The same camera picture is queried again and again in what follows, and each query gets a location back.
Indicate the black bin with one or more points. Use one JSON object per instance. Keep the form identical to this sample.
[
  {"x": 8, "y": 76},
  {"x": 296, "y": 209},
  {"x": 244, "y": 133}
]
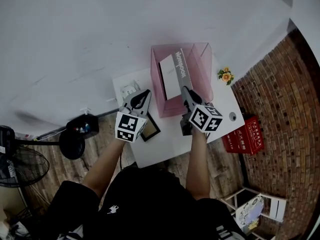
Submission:
[{"x": 83, "y": 126}]

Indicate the red fire equipment box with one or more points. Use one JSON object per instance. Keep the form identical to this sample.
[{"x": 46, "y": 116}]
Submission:
[{"x": 246, "y": 136}]

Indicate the grey and white notebook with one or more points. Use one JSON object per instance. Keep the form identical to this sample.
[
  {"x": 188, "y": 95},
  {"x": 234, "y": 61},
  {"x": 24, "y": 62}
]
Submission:
[{"x": 172, "y": 79}]

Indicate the white wall outlet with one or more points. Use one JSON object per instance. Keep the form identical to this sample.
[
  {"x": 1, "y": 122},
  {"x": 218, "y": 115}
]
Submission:
[{"x": 85, "y": 110}]

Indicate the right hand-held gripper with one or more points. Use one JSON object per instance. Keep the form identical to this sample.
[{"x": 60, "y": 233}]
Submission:
[{"x": 205, "y": 119}]

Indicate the person's right forearm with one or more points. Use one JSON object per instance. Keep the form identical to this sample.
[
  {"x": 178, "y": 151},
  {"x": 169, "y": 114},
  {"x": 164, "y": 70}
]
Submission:
[{"x": 197, "y": 164}]

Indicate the pink acrylic drawer organizer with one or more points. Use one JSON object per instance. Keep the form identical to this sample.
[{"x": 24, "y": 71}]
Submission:
[{"x": 200, "y": 66}]

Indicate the floral printed board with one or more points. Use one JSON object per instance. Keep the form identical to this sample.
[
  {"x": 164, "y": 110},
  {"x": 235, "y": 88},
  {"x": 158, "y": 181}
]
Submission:
[{"x": 250, "y": 212}]

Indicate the white folding chair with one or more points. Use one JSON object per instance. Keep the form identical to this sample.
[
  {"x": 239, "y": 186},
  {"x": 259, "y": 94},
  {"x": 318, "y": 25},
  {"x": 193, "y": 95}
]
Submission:
[{"x": 277, "y": 206}]

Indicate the person's left forearm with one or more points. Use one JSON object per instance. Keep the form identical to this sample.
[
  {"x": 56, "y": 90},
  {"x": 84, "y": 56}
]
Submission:
[{"x": 105, "y": 169}]

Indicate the black picture frame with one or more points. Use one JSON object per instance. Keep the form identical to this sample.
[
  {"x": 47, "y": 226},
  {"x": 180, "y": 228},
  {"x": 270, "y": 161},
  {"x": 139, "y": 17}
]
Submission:
[{"x": 150, "y": 131}]

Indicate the person's black t-shirt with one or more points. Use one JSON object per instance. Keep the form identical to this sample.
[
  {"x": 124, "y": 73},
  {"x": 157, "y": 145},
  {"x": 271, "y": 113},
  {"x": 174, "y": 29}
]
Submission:
[{"x": 155, "y": 204}]

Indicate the black standing fan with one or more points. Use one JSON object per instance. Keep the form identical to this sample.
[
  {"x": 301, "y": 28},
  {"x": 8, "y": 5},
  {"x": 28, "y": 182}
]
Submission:
[{"x": 72, "y": 146}]

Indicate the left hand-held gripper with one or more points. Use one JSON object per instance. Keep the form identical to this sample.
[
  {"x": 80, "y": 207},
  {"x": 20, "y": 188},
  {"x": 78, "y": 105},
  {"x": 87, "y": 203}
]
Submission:
[{"x": 128, "y": 126}]

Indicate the white printed tissue pack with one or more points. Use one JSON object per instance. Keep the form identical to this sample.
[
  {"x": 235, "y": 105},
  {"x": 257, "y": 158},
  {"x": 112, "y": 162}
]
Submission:
[{"x": 128, "y": 90}]

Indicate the small orange flower pot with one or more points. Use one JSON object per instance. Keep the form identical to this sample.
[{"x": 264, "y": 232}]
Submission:
[{"x": 226, "y": 77}]

